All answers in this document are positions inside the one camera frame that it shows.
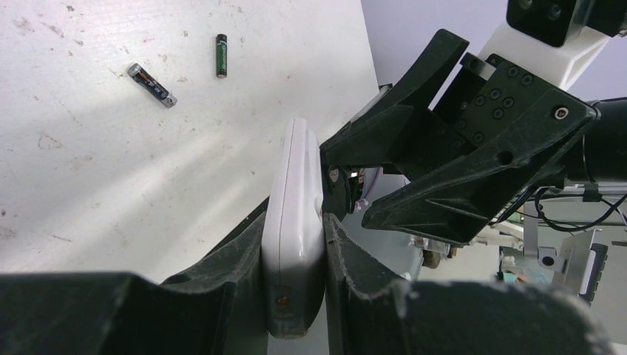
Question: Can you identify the green AAA battery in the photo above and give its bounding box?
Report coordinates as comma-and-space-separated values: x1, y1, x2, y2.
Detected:
216, 33, 228, 78

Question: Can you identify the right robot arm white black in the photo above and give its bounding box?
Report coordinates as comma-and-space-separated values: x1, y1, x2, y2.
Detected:
321, 29, 626, 246

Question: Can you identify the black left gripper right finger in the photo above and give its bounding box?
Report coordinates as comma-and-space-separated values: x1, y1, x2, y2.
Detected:
323, 214, 613, 354

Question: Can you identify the black orange AAA battery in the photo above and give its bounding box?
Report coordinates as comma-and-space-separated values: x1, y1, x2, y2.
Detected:
127, 63, 177, 108

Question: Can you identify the white remote control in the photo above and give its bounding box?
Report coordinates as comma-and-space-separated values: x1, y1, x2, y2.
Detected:
261, 118, 326, 339

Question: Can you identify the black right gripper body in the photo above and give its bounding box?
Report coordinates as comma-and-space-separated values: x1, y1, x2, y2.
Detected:
430, 53, 601, 197

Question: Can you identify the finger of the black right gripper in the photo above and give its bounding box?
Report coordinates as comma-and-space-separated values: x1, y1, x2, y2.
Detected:
320, 29, 470, 180
362, 105, 599, 246

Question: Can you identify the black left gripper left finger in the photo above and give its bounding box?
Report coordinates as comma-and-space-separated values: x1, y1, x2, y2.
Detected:
1, 203, 268, 354

